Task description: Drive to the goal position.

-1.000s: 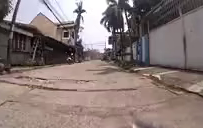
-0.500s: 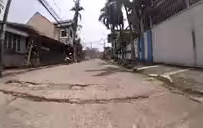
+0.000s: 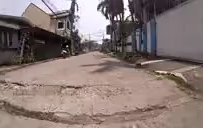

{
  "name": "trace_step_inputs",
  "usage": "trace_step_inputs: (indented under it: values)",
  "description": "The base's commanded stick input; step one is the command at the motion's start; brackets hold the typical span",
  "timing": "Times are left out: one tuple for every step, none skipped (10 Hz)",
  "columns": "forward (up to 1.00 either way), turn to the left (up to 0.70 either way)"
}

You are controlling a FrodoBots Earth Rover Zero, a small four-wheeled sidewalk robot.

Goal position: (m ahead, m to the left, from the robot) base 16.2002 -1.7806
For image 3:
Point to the pale concrete road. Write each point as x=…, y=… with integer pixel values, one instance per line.
x=89, y=76

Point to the strip of weeds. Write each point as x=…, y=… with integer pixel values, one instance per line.
x=122, y=55

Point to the motorcycle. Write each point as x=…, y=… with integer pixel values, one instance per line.
x=65, y=53

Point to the pole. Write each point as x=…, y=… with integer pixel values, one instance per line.
x=72, y=40

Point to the group of palm trees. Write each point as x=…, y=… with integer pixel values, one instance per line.
x=115, y=10

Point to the beige house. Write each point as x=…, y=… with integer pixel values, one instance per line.
x=35, y=16

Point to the concrete verge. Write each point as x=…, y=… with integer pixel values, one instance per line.
x=195, y=78

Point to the grey building with dark roof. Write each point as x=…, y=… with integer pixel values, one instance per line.
x=9, y=40

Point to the white wall with blue pillars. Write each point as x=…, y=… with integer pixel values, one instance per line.
x=182, y=33

